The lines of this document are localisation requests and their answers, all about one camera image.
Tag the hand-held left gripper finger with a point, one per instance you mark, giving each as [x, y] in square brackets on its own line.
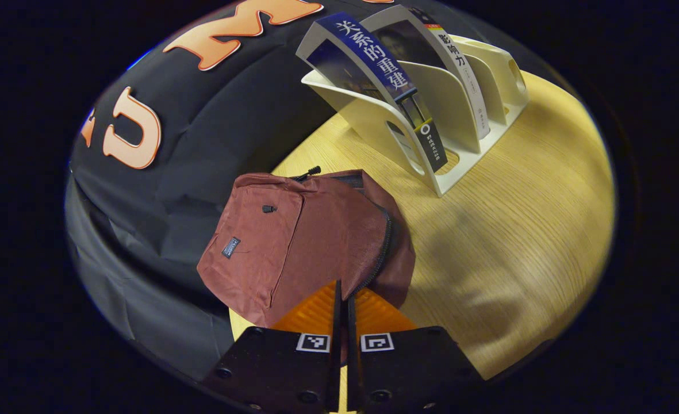
[337, 322]
[351, 328]

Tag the maroon schoolbag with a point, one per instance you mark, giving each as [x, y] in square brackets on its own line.
[316, 236]

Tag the white plastic bookshelf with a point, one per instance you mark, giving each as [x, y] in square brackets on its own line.
[373, 115]

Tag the blue cover book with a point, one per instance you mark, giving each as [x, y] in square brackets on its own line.
[373, 57]

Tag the white cover book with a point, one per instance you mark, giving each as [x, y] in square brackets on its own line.
[454, 63]

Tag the black backdrop cloth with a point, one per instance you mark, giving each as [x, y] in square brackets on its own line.
[201, 132]

